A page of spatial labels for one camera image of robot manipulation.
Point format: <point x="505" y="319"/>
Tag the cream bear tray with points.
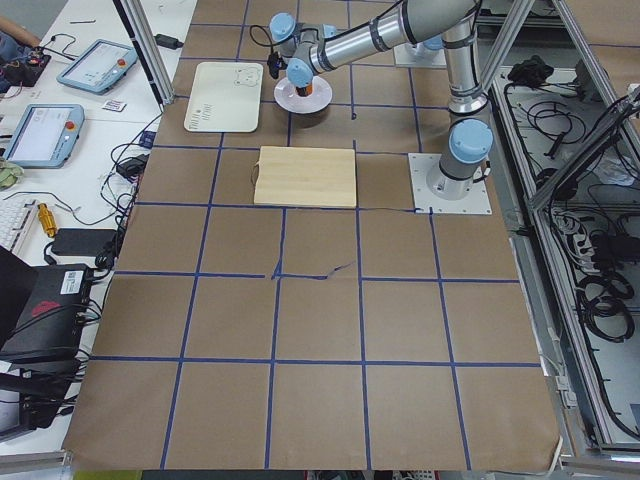
<point x="225" y="98"/>

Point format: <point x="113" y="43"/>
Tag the far teach pendant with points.
<point x="99" y="68"/>

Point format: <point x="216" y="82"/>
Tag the near teach pendant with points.
<point x="45" y="136"/>

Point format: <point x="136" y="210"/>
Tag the white keyboard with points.
<point x="17" y="217"/>

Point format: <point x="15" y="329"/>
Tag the black power adapter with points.
<point x="168" y="42"/>

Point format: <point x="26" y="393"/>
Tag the teach pendant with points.
<point x="45" y="136"/>
<point x="99" y="68"/>

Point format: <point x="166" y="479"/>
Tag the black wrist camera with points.
<point x="276" y="65"/>

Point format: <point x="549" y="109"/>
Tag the gold metal cylinder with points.
<point x="47" y="220"/>

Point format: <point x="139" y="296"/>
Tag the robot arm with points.
<point x="433" y="44"/>
<point x="377" y="108"/>

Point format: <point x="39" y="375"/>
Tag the white round plate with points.
<point x="289" y="98"/>

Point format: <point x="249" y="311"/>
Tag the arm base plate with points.
<point x="410" y="56"/>
<point x="435" y="193"/>

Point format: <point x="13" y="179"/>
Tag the bamboo cutting board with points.
<point x="306" y="177"/>

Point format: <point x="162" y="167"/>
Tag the black computer box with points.
<point x="42" y="309"/>

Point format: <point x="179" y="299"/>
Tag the small printed card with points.
<point x="114" y="105"/>

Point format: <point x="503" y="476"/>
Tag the aluminium frame post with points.
<point x="137" y="27"/>

